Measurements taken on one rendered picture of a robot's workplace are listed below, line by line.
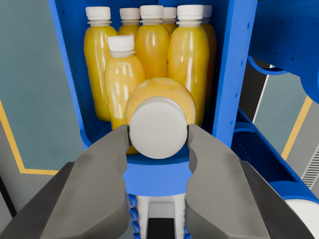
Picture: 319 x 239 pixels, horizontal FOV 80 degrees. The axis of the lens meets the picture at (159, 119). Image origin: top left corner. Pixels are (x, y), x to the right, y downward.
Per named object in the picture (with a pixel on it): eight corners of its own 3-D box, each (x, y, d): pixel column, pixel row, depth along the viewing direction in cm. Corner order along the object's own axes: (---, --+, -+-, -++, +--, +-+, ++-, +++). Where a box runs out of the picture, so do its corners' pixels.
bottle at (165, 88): (190, 84, 31) (223, 95, 13) (175, 124, 33) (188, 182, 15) (148, 70, 31) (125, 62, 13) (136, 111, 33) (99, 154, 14)
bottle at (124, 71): (110, 142, 40) (94, 46, 31) (142, 133, 42) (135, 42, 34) (120, 161, 34) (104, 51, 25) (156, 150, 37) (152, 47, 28)
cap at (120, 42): (106, 47, 30) (104, 35, 30) (129, 45, 32) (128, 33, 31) (112, 50, 27) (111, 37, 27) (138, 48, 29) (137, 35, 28)
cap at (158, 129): (193, 109, 14) (197, 114, 12) (175, 157, 15) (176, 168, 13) (141, 91, 14) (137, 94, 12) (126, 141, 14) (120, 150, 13)
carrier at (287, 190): (245, 108, 139) (215, 87, 132) (348, 222, 61) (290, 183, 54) (217, 135, 150) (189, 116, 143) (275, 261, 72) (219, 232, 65)
